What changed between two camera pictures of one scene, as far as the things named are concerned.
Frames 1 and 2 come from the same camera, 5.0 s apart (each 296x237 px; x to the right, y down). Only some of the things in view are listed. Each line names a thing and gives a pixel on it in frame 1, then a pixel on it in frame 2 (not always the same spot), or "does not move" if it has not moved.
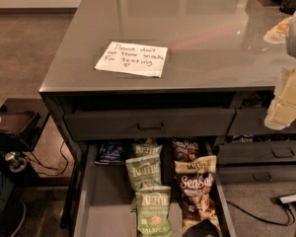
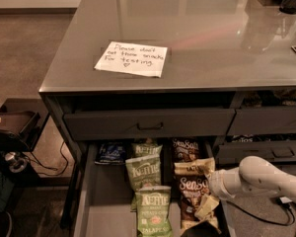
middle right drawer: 261,152 does not move
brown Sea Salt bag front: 196,191 does not move
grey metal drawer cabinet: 156,97 does not move
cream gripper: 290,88 to 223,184
